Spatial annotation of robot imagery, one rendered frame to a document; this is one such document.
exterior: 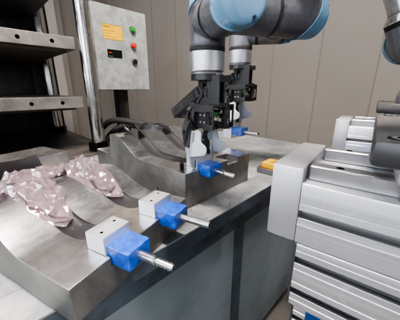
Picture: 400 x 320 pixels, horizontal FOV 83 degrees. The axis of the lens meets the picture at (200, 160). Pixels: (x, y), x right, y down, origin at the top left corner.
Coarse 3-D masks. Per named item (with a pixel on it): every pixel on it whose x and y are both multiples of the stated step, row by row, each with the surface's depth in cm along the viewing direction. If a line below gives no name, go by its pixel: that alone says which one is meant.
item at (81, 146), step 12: (48, 132) 160; (72, 132) 160; (0, 144) 125; (12, 144) 125; (24, 144) 125; (36, 144) 125; (48, 144) 125; (60, 144) 125; (72, 144) 125; (84, 144) 125; (72, 156) 102; (84, 156) 104
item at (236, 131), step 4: (236, 124) 83; (232, 128) 81; (236, 128) 80; (240, 128) 79; (244, 128) 80; (224, 132) 84; (228, 132) 83; (232, 132) 82; (236, 132) 80; (240, 132) 79; (244, 132) 80; (248, 132) 79; (252, 132) 78; (256, 132) 77; (224, 136) 84; (228, 136) 83; (232, 136) 83; (236, 136) 85; (240, 136) 80
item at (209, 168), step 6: (204, 156) 56; (210, 156) 58; (198, 162) 55; (204, 162) 55; (210, 162) 55; (216, 162) 55; (198, 168) 55; (204, 168) 53; (210, 168) 52; (216, 168) 53; (204, 174) 54; (210, 174) 53; (216, 174) 54; (222, 174) 52; (228, 174) 51; (234, 174) 50
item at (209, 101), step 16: (192, 80) 49; (208, 80) 48; (224, 80) 47; (208, 96) 49; (224, 96) 48; (192, 112) 51; (208, 112) 49; (224, 112) 49; (208, 128) 48; (224, 128) 50
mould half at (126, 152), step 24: (120, 144) 71; (168, 144) 76; (120, 168) 75; (144, 168) 64; (168, 168) 55; (192, 168) 55; (240, 168) 67; (168, 192) 58; (192, 192) 54; (216, 192) 61
